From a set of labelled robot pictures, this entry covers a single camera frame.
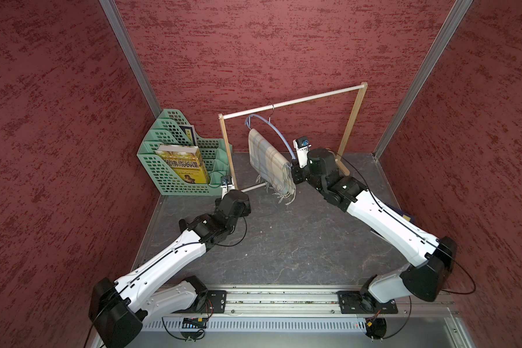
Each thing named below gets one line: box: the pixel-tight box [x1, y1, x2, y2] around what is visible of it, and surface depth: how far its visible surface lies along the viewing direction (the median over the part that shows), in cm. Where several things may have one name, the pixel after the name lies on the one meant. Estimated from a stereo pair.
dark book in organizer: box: [179, 124, 198, 146], surface depth 112 cm
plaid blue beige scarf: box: [247, 128, 296, 206], surface depth 91 cm
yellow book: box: [155, 144, 209, 185], surface depth 89 cm
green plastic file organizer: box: [137, 108, 232, 196], surface depth 99 cm
